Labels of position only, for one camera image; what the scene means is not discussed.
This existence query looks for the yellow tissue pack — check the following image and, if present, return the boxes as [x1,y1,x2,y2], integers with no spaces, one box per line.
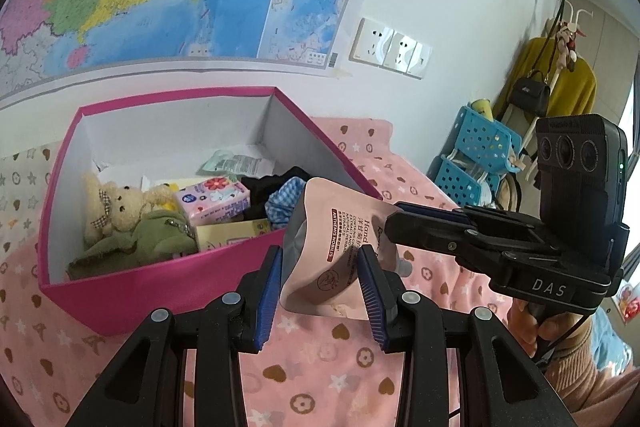
[195,218,274,253]

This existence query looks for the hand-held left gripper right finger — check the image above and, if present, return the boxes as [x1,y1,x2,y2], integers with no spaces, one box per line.
[356,244,578,427]

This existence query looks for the black handbag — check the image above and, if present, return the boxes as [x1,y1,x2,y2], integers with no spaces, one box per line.
[509,69,551,118]

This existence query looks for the pink printed blanket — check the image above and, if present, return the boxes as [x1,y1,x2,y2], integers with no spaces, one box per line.
[0,117,551,427]

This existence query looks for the blue perforated plastic basket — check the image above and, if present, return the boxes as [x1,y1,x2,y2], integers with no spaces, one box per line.
[432,154,501,208]
[452,105,526,168]

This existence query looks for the black cloth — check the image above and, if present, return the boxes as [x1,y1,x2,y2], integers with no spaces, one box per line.
[244,166,314,223]

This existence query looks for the cream teddy bear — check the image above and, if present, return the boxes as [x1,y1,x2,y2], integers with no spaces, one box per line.
[82,172,174,248]

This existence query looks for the white wall switch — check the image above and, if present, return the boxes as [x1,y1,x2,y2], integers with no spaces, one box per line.
[407,41,432,79]

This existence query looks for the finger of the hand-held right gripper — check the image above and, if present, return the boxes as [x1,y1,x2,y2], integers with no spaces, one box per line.
[395,201,547,241]
[385,209,547,274]

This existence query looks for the green plush toy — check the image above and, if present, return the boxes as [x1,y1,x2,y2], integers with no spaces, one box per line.
[67,209,199,281]

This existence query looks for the pink floral tissue pack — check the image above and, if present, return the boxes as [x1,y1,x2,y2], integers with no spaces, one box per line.
[174,174,251,227]

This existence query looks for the person's right forearm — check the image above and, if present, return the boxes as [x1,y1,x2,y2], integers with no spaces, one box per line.
[542,322,640,414]

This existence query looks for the cream printed cloth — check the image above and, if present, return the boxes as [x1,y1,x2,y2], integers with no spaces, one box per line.
[0,147,66,258]

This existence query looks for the white coat rack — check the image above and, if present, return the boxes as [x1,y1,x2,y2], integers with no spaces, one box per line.
[542,0,596,93]

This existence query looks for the pink spouted refill pouch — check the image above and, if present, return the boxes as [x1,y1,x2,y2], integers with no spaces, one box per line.
[280,177,416,321]

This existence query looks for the person's right hand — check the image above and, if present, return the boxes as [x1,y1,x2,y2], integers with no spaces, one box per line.
[507,298,594,361]

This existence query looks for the blue gingham scrunchie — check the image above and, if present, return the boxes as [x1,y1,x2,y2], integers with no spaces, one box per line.
[265,177,309,231]

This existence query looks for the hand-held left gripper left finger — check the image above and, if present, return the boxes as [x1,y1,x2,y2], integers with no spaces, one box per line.
[65,244,286,427]

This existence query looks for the pink cardboard box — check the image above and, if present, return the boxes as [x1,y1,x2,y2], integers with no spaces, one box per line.
[37,87,384,337]

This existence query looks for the yellow coat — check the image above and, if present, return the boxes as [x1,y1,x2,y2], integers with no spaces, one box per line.
[492,37,599,143]

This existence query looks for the white wall socket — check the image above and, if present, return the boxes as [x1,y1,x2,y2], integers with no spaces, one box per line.
[382,31,419,73]
[349,18,394,66]

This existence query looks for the green white sachet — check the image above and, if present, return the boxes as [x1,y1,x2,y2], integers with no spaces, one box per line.
[201,149,276,178]

